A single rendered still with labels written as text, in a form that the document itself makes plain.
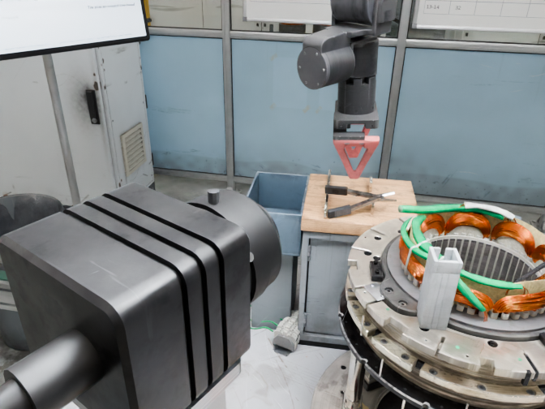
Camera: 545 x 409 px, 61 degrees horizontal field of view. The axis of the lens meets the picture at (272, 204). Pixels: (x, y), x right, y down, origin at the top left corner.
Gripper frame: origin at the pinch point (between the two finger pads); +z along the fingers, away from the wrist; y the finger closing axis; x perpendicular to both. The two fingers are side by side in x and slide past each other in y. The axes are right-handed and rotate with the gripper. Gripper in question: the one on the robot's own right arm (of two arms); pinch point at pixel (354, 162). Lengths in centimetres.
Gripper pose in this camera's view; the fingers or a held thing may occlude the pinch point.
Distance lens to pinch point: 78.4
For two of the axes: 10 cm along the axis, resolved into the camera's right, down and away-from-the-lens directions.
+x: 9.9, 0.2, -1.4
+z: 0.5, 8.7, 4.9
